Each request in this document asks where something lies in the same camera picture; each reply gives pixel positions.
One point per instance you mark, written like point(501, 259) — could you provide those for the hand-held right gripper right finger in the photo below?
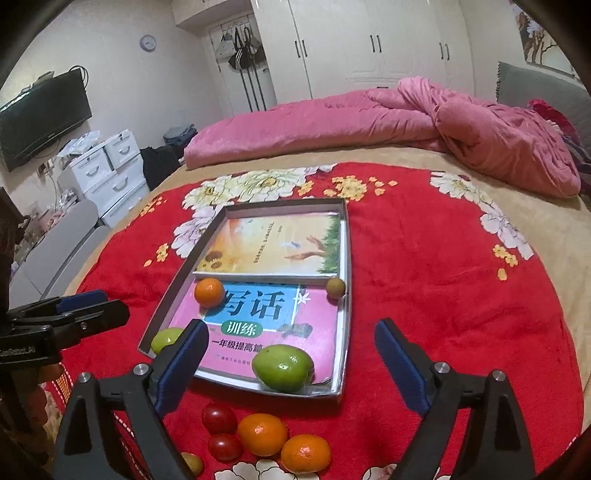
point(401, 369)

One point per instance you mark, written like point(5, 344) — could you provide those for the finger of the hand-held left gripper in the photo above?
point(106, 316)
point(83, 297)

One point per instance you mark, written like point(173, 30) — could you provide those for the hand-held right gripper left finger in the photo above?
point(178, 369)

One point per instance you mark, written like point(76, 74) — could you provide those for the small green jujube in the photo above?
point(166, 340)

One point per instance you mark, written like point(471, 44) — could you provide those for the red cherry tomato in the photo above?
point(219, 417)
point(225, 446)

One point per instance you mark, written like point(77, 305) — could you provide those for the shallow grey cardboard box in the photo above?
point(348, 323)

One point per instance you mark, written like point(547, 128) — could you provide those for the small mandarin orange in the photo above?
point(209, 292)

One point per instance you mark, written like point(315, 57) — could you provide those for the brown longan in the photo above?
point(335, 287)
point(194, 464)

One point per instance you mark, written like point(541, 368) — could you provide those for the large green jujube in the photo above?
point(282, 368)

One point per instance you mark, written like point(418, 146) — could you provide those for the grey sofa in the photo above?
point(60, 244)

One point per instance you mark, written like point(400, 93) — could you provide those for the red floral blanket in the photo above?
point(438, 300)

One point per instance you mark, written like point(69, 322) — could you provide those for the pink workbook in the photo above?
point(314, 332)

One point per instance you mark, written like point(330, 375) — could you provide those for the white drawer cabinet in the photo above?
point(115, 184)

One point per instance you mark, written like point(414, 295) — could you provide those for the clear plastic bags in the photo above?
point(78, 145)

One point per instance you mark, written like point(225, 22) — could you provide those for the small white drawer box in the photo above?
point(122, 150)

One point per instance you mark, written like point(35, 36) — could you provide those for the landscape cover book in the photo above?
point(268, 244)

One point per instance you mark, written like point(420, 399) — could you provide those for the black flat television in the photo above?
point(41, 120)

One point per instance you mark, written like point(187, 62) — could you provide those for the folded clothes pile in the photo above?
point(180, 134)

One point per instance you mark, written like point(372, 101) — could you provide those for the pink quilt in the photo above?
point(323, 124)

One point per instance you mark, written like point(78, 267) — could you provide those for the striped pillow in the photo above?
point(581, 152)

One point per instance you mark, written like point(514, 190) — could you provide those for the hanging bags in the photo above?
point(240, 55)

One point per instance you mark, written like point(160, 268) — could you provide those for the dark red cloth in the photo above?
point(549, 110)

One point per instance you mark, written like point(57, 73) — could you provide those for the grey headboard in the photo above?
point(531, 83)

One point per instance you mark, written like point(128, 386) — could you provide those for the white wardrobe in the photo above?
point(360, 27)

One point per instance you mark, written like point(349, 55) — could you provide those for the round wall clock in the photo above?
point(147, 42)

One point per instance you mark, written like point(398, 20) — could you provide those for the floral wall painting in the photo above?
point(540, 41)

